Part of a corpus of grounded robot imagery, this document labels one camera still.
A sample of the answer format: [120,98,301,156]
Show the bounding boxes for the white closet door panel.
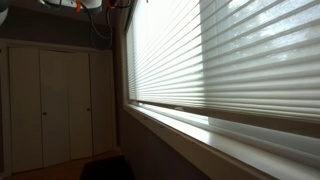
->
[89,51,115,156]
[8,47,44,174]
[68,52,94,161]
[39,49,72,168]

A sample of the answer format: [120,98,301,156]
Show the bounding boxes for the white closet doors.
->
[0,38,118,178]

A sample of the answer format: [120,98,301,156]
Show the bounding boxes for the dark window frame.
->
[114,0,141,109]

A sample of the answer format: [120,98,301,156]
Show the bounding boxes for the white window sill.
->
[123,102,320,180]

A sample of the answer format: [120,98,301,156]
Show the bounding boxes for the white pleated window blind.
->
[126,0,320,139]

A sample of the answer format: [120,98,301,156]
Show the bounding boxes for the black leather chair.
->
[79,154,135,180]

